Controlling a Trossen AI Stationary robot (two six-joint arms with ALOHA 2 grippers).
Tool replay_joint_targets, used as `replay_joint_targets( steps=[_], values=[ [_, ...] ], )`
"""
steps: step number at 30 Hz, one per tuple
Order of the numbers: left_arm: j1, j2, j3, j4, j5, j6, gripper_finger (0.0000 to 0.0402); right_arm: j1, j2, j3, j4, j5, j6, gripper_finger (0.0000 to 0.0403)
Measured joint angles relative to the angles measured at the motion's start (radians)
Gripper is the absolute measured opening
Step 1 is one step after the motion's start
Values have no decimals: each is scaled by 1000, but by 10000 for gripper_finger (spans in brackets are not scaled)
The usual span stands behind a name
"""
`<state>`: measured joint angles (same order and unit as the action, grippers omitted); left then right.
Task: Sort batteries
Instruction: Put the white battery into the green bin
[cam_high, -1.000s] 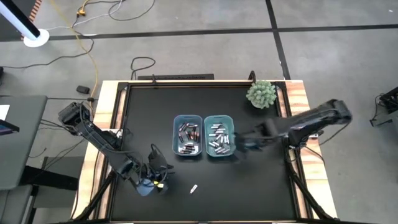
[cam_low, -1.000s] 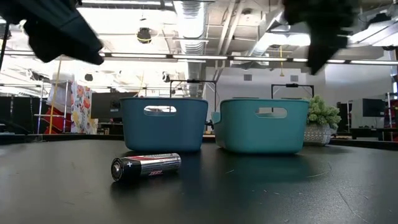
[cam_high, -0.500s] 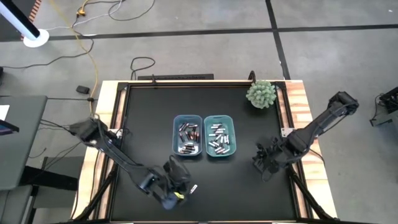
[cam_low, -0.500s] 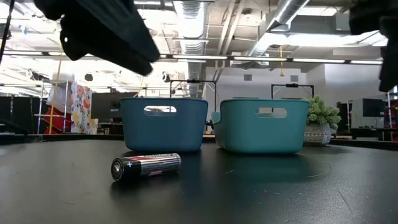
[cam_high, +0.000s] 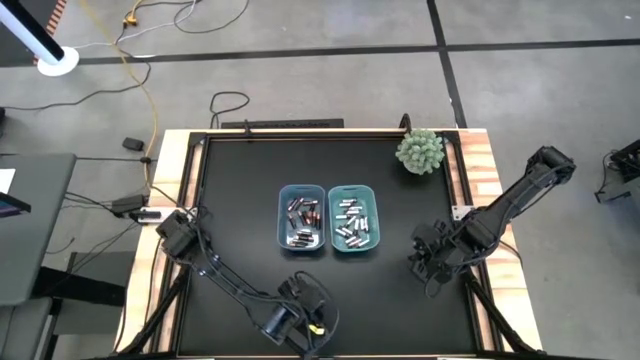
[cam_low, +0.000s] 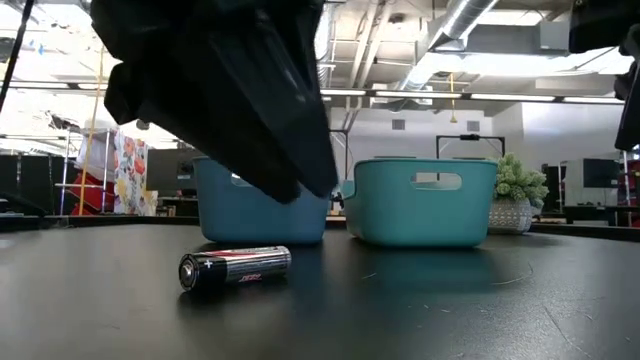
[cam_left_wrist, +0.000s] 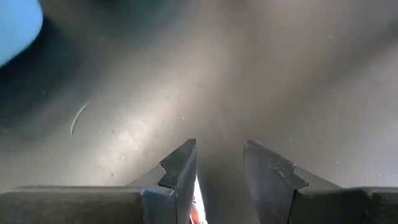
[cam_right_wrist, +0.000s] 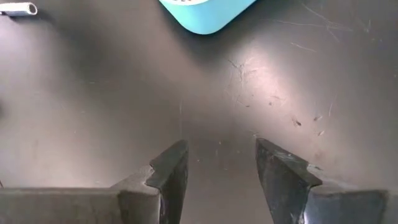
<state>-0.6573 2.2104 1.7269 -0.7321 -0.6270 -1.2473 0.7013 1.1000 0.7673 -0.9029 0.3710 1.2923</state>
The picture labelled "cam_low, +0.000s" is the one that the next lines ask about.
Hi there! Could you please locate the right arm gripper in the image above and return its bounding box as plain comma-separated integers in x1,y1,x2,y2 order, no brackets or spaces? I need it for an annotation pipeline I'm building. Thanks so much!
568,0,640,152

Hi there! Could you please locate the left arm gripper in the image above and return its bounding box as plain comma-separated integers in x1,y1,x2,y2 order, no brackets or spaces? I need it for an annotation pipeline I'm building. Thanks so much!
89,0,329,205

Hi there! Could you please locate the blue plastic bin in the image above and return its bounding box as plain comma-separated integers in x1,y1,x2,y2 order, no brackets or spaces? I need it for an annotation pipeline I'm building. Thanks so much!
192,155,331,245

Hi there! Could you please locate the teal plastic bin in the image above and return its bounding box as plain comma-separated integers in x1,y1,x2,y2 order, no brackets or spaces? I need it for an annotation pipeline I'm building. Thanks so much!
339,158,499,249

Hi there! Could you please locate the dark desk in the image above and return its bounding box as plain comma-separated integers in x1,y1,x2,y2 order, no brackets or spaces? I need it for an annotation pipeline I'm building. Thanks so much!
562,203,640,227

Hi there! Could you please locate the floral cloth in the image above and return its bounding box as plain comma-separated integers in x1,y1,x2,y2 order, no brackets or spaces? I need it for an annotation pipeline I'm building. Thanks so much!
112,128,160,217

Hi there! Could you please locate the green succulent in white pot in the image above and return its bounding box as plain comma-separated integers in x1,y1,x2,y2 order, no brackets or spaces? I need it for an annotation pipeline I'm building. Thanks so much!
488,152,550,235

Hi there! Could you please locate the white garment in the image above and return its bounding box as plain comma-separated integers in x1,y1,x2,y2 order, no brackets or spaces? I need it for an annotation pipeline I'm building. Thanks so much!
74,118,120,182

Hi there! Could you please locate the red cloth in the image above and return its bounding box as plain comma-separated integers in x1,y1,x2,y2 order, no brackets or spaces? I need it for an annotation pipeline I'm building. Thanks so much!
69,172,117,216

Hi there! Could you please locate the metal rack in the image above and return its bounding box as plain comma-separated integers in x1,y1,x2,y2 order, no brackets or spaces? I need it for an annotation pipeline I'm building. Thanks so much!
58,127,112,216

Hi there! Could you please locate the black stand frame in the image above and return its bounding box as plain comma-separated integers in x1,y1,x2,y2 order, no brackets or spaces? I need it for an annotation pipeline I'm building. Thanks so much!
329,128,351,181
434,133,506,160

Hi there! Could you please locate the black wall monitor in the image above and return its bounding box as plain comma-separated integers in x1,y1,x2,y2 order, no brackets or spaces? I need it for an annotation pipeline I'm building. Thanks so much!
582,157,622,190

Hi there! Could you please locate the yellow hanging cord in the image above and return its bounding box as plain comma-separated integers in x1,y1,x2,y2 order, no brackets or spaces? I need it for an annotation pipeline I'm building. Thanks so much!
448,72,459,125

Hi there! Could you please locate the yellow strap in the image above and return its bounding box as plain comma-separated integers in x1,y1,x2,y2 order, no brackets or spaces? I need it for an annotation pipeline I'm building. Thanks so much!
78,47,105,217

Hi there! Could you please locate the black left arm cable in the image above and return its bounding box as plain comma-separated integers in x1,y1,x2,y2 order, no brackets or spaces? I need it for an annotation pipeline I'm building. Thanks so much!
0,0,36,114

